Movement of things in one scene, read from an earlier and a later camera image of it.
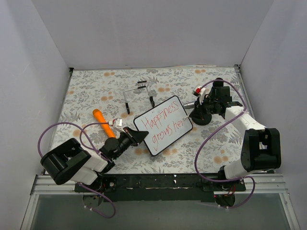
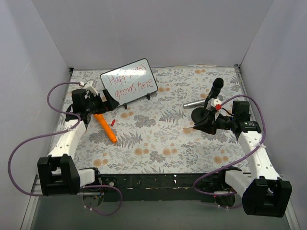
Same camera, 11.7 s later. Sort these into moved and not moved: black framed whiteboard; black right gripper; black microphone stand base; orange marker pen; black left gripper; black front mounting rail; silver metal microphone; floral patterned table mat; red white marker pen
Moved: black framed whiteboard; black left gripper; red white marker pen; black right gripper
Not moved: silver metal microphone; orange marker pen; floral patterned table mat; black microphone stand base; black front mounting rail
